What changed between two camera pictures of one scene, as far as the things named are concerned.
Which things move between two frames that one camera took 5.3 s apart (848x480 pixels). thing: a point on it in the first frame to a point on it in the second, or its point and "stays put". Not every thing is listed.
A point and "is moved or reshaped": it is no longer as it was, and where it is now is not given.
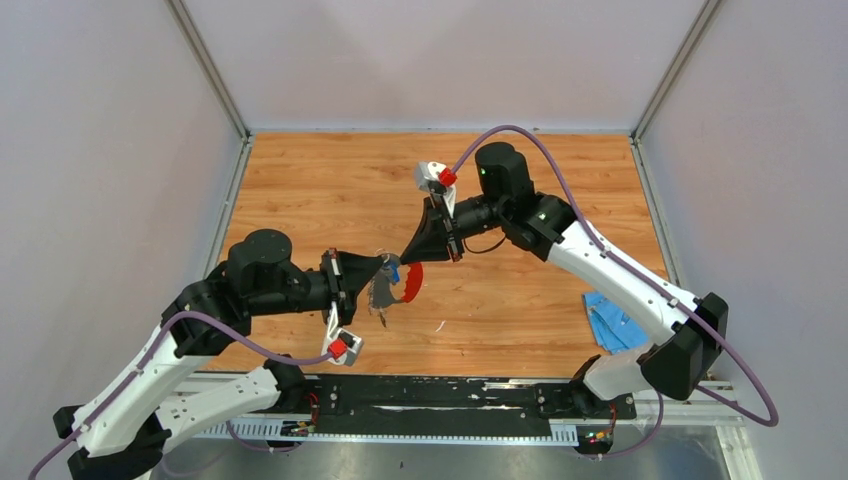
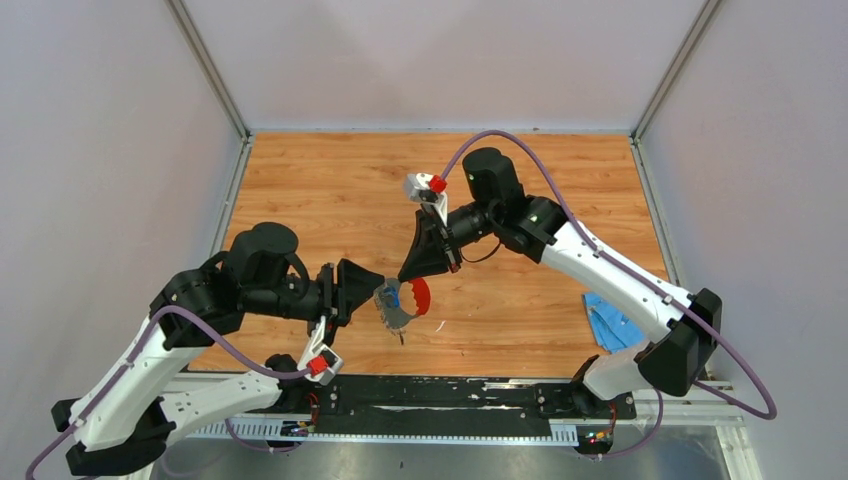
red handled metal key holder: [380, 294] is moved or reshaped
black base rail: [337, 401] stays put
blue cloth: [614, 328] stays put
